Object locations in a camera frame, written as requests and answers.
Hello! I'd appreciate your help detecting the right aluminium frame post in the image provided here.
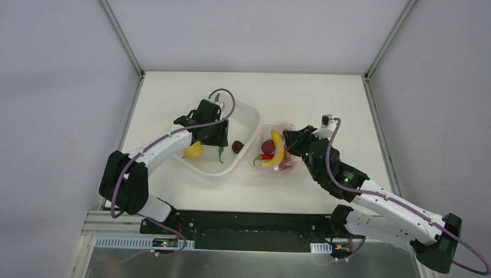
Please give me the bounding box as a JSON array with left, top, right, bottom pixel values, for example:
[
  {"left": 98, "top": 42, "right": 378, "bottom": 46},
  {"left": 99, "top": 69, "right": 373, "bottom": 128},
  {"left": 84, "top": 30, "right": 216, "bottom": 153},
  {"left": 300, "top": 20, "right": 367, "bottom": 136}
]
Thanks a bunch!
[{"left": 365, "top": 0, "right": 419, "bottom": 82}]

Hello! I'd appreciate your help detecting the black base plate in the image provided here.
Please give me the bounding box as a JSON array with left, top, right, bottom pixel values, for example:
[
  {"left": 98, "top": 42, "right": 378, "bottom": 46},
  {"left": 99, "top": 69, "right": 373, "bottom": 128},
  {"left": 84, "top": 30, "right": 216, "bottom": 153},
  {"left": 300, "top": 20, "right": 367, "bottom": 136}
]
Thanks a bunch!
[{"left": 140, "top": 210, "right": 352, "bottom": 253}]

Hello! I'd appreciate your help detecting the green chili pepper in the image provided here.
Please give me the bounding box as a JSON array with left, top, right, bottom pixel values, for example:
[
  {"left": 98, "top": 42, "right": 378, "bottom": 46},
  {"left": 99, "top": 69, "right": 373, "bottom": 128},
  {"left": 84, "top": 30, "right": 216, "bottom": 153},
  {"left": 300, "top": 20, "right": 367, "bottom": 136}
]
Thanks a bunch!
[{"left": 214, "top": 93, "right": 224, "bottom": 164}]

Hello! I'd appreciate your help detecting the clear pink zip bag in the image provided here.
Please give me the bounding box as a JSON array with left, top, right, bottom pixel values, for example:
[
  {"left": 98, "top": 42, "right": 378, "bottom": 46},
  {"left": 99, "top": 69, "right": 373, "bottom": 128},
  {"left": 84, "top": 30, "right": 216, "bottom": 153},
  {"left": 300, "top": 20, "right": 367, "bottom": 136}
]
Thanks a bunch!
[{"left": 247, "top": 122, "right": 301, "bottom": 171}]

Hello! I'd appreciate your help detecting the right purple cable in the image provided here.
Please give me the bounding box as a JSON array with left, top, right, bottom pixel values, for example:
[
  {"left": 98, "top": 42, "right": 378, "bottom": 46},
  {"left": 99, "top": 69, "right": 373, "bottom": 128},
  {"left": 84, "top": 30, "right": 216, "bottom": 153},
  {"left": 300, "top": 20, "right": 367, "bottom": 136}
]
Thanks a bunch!
[{"left": 325, "top": 117, "right": 491, "bottom": 276}]

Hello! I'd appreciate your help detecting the red chili pepper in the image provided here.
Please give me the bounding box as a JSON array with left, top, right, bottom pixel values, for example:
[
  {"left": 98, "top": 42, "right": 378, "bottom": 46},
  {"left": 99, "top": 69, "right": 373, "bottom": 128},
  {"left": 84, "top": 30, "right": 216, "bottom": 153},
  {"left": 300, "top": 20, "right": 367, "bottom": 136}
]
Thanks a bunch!
[{"left": 252, "top": 153, "right": 274, "bottom": 166}]

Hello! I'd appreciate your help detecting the left aluminium frame post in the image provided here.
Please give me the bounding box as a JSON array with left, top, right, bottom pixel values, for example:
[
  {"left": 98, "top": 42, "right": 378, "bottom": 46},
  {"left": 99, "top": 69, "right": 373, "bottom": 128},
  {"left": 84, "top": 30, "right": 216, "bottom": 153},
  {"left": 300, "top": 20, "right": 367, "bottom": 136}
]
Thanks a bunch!
[{"left": 97, "top": 0, "right": 144, "bottom": 79}]

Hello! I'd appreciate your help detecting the purple cable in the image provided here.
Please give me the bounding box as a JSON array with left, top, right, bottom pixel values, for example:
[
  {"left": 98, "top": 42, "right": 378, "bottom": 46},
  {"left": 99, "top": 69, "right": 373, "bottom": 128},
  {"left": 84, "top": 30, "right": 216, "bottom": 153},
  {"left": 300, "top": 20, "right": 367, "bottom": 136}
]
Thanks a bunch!
[
  {"left": 325, "top": 117, "right": 491, "bottom": 276},
  {"left": 110, "top": 88, "right": 236, "bottom": 258}
]

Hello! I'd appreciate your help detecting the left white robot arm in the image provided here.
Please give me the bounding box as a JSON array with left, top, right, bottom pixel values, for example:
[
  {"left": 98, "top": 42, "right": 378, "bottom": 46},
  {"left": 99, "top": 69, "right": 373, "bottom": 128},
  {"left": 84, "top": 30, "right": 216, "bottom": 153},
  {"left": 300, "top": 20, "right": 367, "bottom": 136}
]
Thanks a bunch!
[{"left": 98, "top": 99, "right": 229, "bottom": 234}]

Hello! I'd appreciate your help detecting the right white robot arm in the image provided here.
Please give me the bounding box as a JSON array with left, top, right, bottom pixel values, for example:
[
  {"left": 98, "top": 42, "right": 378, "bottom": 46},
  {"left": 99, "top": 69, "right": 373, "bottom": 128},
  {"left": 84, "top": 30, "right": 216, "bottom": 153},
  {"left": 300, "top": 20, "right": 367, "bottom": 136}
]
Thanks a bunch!
[{"left": 283, "top": 126, "right": 462, "bottom": 274}]

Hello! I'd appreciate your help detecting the aluminium frame post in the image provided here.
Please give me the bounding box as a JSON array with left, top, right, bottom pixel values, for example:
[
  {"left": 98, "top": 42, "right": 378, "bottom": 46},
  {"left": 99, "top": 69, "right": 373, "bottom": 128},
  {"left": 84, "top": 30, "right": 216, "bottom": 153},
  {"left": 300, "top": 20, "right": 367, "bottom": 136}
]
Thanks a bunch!
[
  {"left": 97, "top": 0, "right": 144, "bottom": 79},
  {"left": 365, "top": 0, "right": 419, "bottom": 82}
]

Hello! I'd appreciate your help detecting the yellow banana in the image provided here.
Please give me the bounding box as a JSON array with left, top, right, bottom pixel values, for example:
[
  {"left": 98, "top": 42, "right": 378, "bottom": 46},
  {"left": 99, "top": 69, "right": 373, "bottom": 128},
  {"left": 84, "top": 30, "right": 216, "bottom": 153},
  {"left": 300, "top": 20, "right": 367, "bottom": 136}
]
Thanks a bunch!
[{"left": 262, "top": 130, "right": 285, "bottom": 167}]

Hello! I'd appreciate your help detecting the red grape bunch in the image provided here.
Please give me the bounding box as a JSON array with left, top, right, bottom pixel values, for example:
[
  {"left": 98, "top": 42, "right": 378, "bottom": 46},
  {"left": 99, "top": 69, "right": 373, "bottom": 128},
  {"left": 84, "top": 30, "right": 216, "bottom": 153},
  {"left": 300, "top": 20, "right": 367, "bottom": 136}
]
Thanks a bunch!
[{"left": 279, "top": 159, "right": 295, "bottom": 171}]

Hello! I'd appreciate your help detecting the yellow lemon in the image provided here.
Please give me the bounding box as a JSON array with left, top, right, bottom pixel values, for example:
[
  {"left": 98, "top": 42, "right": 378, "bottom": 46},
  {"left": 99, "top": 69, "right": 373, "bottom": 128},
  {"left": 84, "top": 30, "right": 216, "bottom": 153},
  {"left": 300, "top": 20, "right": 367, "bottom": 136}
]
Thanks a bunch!
[{"left": 183, "top": 141, "right": 204, "bottom": 159}]

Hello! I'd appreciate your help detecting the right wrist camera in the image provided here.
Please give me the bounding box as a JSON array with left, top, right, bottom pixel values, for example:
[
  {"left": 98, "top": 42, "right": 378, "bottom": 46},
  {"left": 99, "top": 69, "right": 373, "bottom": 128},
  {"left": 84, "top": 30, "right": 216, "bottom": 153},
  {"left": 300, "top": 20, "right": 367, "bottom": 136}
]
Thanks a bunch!
[{"left": 313, "top": 114, "right": 338, "bottom": 139}]

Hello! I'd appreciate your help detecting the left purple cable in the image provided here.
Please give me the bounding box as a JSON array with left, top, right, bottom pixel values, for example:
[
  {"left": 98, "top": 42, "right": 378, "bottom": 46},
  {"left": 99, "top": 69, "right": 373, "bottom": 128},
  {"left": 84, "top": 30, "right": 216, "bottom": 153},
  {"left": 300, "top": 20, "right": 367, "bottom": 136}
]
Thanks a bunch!
[{"left": 110, "top": 88, "right": 236, "bottom": 258}]

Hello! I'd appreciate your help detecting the white plastic basket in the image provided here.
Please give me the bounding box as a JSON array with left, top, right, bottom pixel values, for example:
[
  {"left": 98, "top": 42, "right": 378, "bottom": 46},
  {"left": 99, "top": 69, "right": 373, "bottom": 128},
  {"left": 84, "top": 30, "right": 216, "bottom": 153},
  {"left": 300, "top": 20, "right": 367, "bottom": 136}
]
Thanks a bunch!
[{"left": 174, "top": 100, "right": 263, "bottom": 177}]

